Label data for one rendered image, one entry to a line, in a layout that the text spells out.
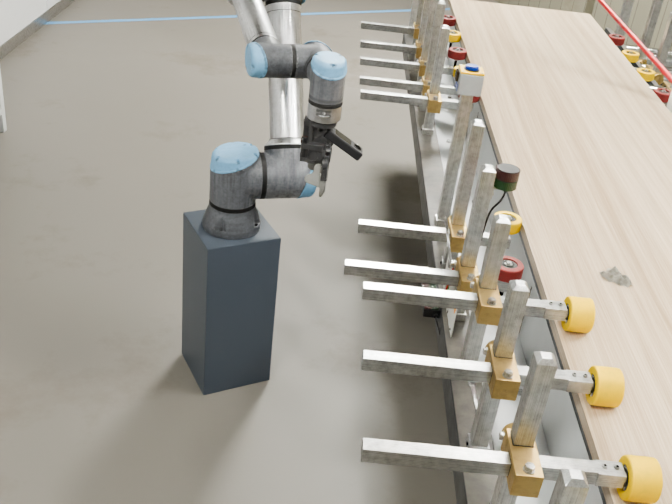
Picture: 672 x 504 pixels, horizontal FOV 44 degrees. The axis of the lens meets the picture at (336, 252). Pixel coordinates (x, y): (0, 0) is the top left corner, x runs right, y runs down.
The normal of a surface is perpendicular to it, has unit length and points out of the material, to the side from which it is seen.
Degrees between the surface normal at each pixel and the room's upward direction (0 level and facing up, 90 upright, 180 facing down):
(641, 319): 0
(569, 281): 0
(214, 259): 90
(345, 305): 0
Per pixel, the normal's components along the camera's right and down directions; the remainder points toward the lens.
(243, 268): 0.44, 0.51
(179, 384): 0.11, -0.85
